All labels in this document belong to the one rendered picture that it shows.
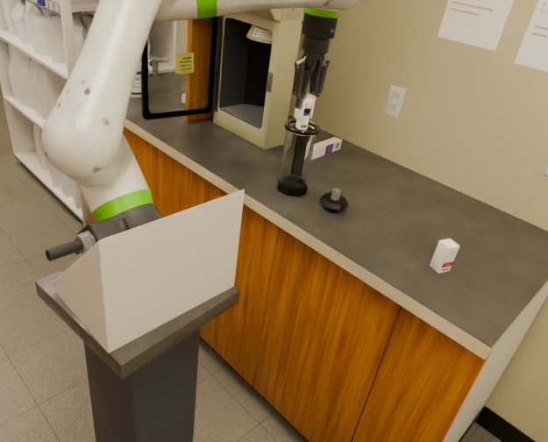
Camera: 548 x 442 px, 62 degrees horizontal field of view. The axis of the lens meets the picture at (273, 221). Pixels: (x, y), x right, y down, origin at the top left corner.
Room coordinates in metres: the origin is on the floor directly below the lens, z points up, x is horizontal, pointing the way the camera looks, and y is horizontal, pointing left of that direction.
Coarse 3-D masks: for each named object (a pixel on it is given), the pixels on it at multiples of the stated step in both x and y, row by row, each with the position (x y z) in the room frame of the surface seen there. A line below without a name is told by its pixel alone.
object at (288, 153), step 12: (288, 120) 1.39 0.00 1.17; (288, 132) 1.34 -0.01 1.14; (288, 144) 1.33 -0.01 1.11; (300, 144) 1.32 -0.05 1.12; (312, 144) 1.34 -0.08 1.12; (288, 156) 1.33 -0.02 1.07; (300, 156) 1.32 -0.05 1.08; (288, 168) 1.32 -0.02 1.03; (300, 168) 1.32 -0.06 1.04; (288, 180) 1.32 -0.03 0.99; (300, 180) 1.32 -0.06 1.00
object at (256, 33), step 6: (252, 30) 1.79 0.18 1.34; (258, 30) 1.77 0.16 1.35; (264, 30) 1.76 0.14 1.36; (246, 36) 1.80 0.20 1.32; (252, 36) 1.77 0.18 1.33; (258, 36) 1.75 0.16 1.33; (264, 36) 1.75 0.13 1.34; (270, 36) 1.75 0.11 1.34; (264, 42) 1.74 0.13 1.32; (270, 42) 1.74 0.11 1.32
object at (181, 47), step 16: (160, 32) 1.69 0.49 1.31; (176, 32) 1.73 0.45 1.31; (192, 32) 1.78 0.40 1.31; (208, 32) 1.82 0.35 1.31; (160, 48) 1.69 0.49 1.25; (176, 48) 1.73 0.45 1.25; (192, 48) 1.78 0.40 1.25; (208, 48) 1.82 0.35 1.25; (160, 64) 1.69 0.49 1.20; (176, 64) 1.74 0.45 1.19; (192, 64) 1.78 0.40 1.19; (208, 64) 1.83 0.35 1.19; (160, 80) 1.69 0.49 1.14; (176, 80) 1.74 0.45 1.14; (192, 80) 1.78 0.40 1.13; (208, 80) 1.83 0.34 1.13; (160, 96) 1.69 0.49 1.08; (176, 96) 1.74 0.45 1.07; (192, 96) 1.78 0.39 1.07; (160, 112) 1.69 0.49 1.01
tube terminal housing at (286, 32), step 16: (224, 16) 1.85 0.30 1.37; (240, 16) 1.79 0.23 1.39; (256, 16) 1.74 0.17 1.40; (288, 16) 1.69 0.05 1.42; (272, 32) 1.68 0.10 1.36; (288, 32) 1.70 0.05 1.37; (272, 48) 1.68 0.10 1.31; (288, 48) 1.70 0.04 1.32; (272, 64) 1.67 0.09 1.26; (288, 64) 1.71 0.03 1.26; (288, 80) 1.72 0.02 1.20; (272, 96) 1.66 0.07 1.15; (288, 96) 1.73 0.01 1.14; (224, 112) 1.82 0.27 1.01; (272, 112) 1.67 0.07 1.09; (224, 128) 1.82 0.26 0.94; (240, 128) 1.75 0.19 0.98; (256, 128) 1.70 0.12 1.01; (272, 128) 1.68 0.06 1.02; (256, 144) 1.69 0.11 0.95; (272, 144) 1.69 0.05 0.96
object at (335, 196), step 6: (336, 192) 1.27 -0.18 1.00; (324, 198) 1.27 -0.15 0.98; (330, 198) 1.27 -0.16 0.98; (336, 198) 1.27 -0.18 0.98; (342, 198) 1.28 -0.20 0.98; (324, 204) 1.25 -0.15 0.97; (330, 204) 1.24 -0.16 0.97; (336, 204) 1.24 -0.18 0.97; (342, 204) 1.25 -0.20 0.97; (330, 210) 1.25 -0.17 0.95; (336, 210) 1.24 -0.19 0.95; (342, 210) 1.27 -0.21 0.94
